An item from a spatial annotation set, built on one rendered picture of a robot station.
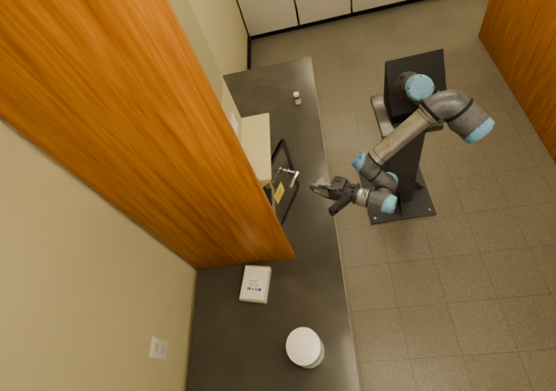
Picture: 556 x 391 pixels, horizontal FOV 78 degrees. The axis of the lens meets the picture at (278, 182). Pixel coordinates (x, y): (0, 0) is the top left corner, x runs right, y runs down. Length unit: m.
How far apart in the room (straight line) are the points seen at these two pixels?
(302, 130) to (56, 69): 1.47
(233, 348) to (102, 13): 1.33
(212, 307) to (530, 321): 1.91
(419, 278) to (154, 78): 2.21
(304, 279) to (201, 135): 0.94
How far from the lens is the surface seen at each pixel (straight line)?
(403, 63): 1.98
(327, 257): 1.64
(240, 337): 1.63
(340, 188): 1.45
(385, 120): 2.06
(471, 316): 2.61
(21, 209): 1.05
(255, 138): 1.32
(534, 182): 3.14
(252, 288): 1.62
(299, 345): 1.41
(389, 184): 1.48
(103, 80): 0.83
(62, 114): 0.95
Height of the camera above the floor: 2.47
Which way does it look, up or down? 55 degrees down
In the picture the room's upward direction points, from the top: 23 degrees counter-clockwise
